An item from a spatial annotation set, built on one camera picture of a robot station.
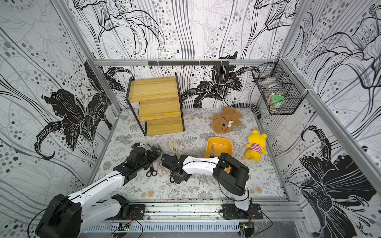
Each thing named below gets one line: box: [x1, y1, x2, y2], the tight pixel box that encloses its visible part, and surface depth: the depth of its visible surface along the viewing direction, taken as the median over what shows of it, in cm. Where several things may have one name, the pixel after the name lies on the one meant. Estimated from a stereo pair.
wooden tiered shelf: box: [125, 71, 186, 137], surface depth 95 cm
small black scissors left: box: [145, 166, 158, 178], surface depth 88 cm
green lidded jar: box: [270, 94, 286, 113], surface depth 80 cm
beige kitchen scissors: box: [167, 139, 180, 156], surface depth 100 cm
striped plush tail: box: [230, 103, 262, 119], surface depth 121 cm
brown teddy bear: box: [211, 107, 244, 134], surface depth 103 cm
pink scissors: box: [155, 158, 170, 178], surface depth 89 cm
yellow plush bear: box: [245, 129, 267, 162], surface depth 95 cm
